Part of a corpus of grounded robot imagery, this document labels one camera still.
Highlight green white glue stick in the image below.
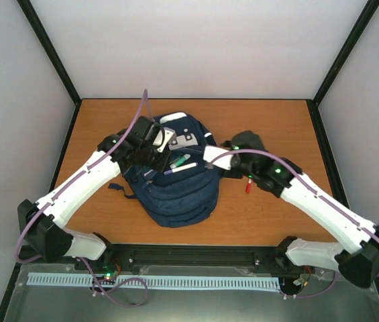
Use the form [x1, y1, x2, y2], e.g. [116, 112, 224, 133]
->
[170, 154, 191, 169]

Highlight red capped white marker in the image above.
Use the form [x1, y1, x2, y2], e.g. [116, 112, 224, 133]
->
[246, 178, 252, 194]

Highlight navy blue student backpack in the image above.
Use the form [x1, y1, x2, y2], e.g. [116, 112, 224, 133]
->
[122, 112, 222, 228]

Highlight black right frame post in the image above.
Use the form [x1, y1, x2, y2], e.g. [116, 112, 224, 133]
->
[313, 0, 379, 107]

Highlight purple capped white marker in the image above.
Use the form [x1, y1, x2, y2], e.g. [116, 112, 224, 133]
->
[163, 162, 198, 175]

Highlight metal front base plate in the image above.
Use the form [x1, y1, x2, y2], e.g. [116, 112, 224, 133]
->
[0, 265, 379, 321]

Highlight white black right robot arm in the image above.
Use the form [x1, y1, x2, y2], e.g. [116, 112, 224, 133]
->
[220, 131, 379, 288]

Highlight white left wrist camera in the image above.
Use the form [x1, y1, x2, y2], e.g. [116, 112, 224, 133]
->
[152, 127, 176, 153]

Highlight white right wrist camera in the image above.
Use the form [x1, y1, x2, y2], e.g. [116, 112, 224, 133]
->
[203, 146, 233, 170]

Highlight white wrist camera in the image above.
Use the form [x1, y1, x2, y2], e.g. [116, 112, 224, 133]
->
[152, 127, 176, 153]
[203, 146, 233, 170]

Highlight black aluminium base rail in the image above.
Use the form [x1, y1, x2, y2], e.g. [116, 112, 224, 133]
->
[17, 244, 376, 278]

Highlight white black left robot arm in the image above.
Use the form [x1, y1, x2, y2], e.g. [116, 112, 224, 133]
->
[17, 116, 176, 270]

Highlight black frame post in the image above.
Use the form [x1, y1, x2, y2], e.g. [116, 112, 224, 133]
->
[313, 0, 379, 107]
[17, 0, 81, 105]

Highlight light blue slotted cable duct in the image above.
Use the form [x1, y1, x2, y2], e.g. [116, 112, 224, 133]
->
[26, 272, 280, 292]

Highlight black left frame post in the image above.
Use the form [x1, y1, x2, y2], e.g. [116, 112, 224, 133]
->
[17, 0, 81, 105]

